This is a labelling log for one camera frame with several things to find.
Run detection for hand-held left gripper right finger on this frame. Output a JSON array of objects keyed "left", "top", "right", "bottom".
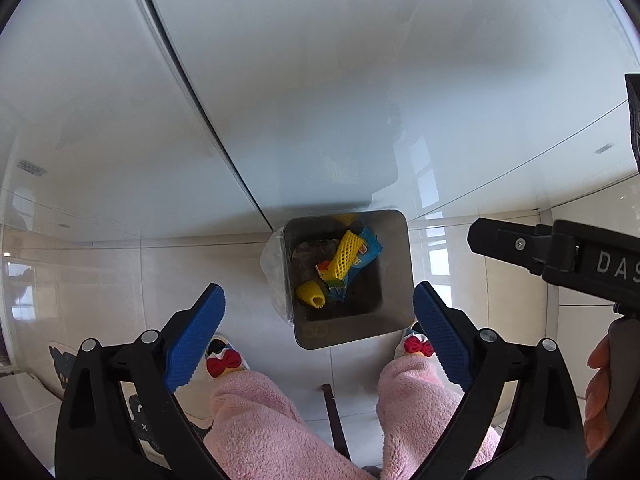
[{"left": 412, "top": 281, "right": 588, "bottom": 480}]

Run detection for dark thin bar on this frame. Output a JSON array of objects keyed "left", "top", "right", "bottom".
[{"left": 322, "top": 384, "right": 351, "bottom": 461}]

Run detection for right slipper with red bow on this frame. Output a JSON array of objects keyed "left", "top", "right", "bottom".
[{"left": 392, "top": 322, "right": 436, "bottom": 361}]

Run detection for person's right hand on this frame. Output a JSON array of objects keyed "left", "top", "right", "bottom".
[{"left": 584, "top": 335, "right": 613, "bottom": 458}]

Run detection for square metal trash bin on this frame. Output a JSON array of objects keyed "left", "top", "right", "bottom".
[{"left": 280, "top": 209, "right": 416, "bottom": 351}]

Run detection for left slipper with red bow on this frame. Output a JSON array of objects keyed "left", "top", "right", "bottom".
[{"left": 205, "top": 332, "right": 251, "bottom": 378}]

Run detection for short yellow foam net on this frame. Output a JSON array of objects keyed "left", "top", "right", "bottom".
[{"left": 295, "top": 280, "right": 328, "bottom": 311}]

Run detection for blue snack wrapper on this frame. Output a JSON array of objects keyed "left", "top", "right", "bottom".
[{"left": 327, "top": 226, "right": 383, "bottom": 303}]

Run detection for pink fleece pants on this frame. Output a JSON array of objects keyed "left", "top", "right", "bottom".
[{"left": 202, "top": 355, "right": 501, "bottom": 480}]

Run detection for slipper with red bow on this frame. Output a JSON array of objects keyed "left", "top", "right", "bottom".
[
  {"left": 392, "top": 322, "right": 436, "bottom": 361},
  {"left": 205, "top": 332, "right": 251, "bottom": 378}
]

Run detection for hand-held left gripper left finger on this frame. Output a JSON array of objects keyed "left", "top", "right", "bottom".
[{"left": 54, "top": 283, "right": 231, "bottom": 480}]

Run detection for long yellow foam net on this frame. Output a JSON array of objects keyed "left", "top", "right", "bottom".
[{"left": 325, "top": 230, "right": 362, "bottom": 281}]

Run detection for clear plastic bag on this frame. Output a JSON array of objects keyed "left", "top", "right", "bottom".
[{"left": 260, "top": 230, "right": 296, "bottom": 326}]

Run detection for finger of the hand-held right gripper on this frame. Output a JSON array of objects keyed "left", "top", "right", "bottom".
[
  {"left": 467, "top": 217, "right": 553, "bottom": 276},
  {"left": 625, "top": 74, "right": 640, "bottom": 175}
]

